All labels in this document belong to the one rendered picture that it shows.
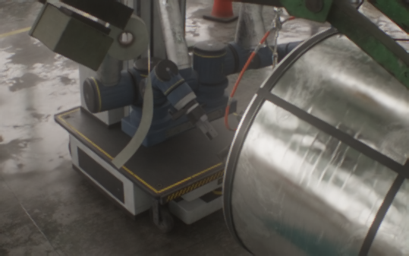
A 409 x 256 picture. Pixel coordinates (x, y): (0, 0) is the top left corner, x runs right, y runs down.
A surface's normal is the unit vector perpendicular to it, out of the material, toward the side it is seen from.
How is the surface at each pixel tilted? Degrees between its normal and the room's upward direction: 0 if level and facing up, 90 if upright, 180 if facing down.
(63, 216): 0
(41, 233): 0
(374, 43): 90
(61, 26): 54
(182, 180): 0
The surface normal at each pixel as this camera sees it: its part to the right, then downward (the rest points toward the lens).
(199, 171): 0.03, -0.87
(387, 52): -0.50, 0.41
